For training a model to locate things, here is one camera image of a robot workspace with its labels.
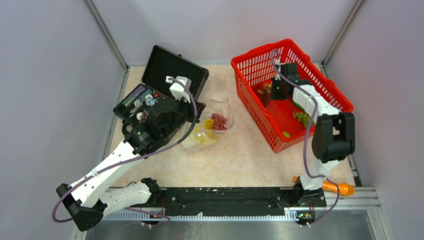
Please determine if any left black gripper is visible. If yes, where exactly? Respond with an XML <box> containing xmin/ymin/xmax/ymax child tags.
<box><xmin>162</xmin><ymin>92</ymin><xmax>207</xmax><ymax>139</ymax></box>

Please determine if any red plastic basket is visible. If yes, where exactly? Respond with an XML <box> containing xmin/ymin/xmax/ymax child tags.
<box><xmin>231</xmin><ymin>38</ymin><xmax>354</xmax><ymax>153</ymax></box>

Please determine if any yellow toy cabbage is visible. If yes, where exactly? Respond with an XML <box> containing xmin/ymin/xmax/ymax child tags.
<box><xmin>182</xmin><ymin>119</ymin><xmax>219</xmax><ymax>149</ymax></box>

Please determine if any clear zip top bag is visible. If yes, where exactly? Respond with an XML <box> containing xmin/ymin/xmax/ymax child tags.
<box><xmin>182</xmin><ymin>98</ymin><xmax>236</xmax><ymax>149</ymax></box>

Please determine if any red toy grape bunch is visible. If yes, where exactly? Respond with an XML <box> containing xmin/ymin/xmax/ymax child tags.
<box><xmin>210</xmin><ymin>113</ymin><xmax>228</xmax><ymax>131</ymax></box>

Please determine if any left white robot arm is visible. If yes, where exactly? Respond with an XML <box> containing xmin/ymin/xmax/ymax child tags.
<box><xmin>56</xmin><ymin>76</ymin><xmax>205</xmax><ymax>232</ymax></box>

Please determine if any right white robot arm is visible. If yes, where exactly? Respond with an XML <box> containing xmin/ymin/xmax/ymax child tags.
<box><xmin>271</xmin><ymin>55</ymin><xmax>355</xmax><ymax>206</ymax></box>

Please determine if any brown toy grape bunch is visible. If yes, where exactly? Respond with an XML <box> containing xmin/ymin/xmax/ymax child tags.
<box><xmin>257</xmin><ymin>82</ymin><xmax>272</xmax><ymax>101</ymax></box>

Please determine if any green toy chili pepper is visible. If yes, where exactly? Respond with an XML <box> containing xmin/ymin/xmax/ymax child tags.
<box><xmin>291</xmin><ymin>99</ymin><xmax>306</xmax><ymax>113</ymax></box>

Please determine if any green toy grape bunch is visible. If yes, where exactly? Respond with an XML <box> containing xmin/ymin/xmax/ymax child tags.
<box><xmin>293</xmin><ymin>112</ymin><xmax>311</xmax><ymax>130</ymax></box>

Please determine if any black poker chip case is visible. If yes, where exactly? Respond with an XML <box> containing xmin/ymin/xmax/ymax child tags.
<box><xmin>113</xmin><ymin>45</ymin><xmax>209</xmax><ymax>142</ymax></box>

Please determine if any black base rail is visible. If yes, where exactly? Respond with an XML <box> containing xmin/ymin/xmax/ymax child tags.
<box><xmin>135</xmin><ymin>187</ymin><xmax>327</xmax><ymax>217</ymax></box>

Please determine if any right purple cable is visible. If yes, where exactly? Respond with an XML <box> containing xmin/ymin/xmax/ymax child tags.
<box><xmin>270</xmin><ymin>48</ymin><xmax>341</xmax><ymax>229</ymax></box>

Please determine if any purple cable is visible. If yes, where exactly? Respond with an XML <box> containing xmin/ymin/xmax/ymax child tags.
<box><xmin>270</xmin><ymin>48</ymin><xmax>341</xmax><ymax>229</ymax></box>
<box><xmin>51</xmin><ymin>76</ymin><xmax>200</xmax><ymax>229</ymax></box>

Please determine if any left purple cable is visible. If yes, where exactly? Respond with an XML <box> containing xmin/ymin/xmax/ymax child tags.
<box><xmin>51</xmin><ymin>76</ymin><xmax>200</xmax><ymax>229</ymax></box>

